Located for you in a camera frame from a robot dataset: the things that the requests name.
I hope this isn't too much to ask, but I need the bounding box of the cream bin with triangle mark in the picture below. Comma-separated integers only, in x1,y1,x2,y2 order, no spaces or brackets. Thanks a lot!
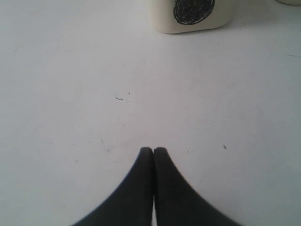
277,0,301,6

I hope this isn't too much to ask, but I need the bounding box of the cream bin with circle mark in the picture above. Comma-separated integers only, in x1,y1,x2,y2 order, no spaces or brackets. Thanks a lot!
148,0,237,34

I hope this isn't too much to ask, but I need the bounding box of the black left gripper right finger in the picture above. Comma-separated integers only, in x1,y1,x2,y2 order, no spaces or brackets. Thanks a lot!
154,147,237,226

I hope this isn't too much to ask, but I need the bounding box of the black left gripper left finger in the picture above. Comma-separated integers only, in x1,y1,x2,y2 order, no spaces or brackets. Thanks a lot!
75,147,154,226

